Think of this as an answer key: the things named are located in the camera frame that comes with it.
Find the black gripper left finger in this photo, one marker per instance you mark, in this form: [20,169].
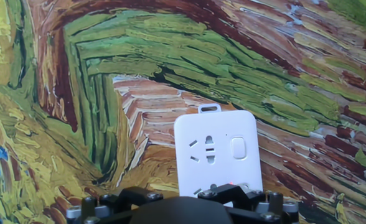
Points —
[114,207]

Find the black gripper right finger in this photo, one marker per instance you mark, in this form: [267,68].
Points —
[257,208]

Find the white four-button power strip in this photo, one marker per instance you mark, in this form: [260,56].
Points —
[217,161]

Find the Van Gogh painting cloth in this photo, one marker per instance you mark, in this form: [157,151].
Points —
[201,62]

